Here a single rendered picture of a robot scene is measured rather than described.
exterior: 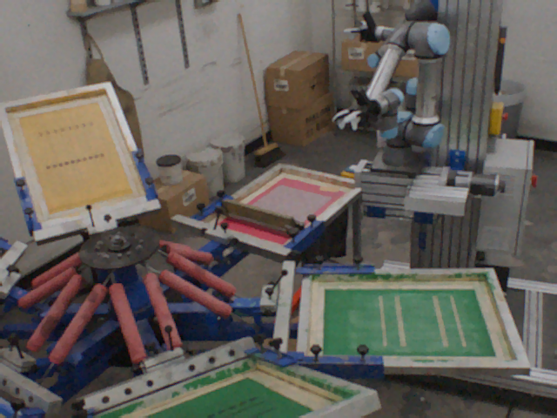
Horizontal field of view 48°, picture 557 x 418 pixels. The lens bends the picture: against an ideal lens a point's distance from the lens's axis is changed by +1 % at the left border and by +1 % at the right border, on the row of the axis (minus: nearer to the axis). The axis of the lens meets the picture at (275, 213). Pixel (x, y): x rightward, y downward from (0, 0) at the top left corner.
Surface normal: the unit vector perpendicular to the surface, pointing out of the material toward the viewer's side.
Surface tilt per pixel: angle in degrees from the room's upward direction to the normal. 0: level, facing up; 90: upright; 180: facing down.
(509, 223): 90
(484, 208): 90
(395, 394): 0
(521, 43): 90
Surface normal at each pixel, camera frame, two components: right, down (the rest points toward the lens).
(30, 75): 0.82, 0.22
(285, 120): -0.59, 0.42
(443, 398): -0.07, -0.87
